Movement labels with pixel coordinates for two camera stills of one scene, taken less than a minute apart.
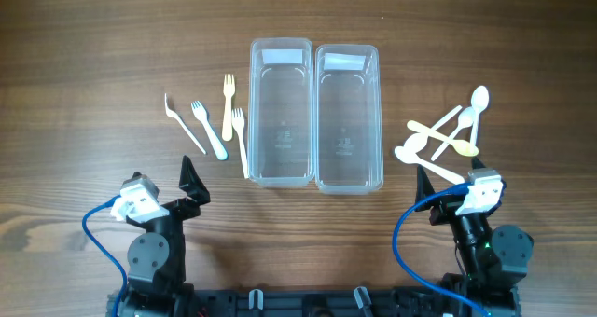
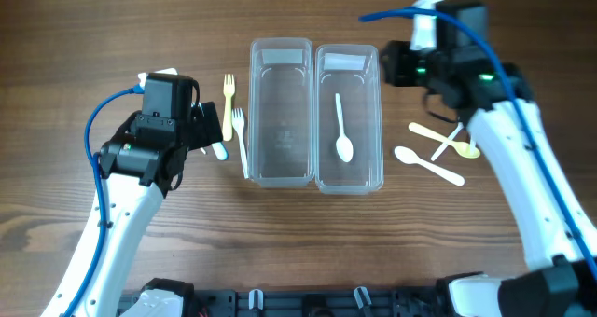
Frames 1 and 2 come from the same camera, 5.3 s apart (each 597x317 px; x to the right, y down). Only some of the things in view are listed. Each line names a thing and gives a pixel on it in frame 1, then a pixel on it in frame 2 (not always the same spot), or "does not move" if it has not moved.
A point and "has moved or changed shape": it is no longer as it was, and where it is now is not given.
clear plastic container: x=349 y=149 does not move
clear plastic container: x=281 y=112 does not move
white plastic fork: x=238 y=123 does not move
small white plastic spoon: x=465 y=119 does not move
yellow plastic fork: x=229 y=89 does not move
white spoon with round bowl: x=479 y=97 has moved or changed shape
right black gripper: x=445 y=207 -> x=395 y=55
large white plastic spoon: x=405 y=157 does not move
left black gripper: x=195 y=190 -> x=204 y=123
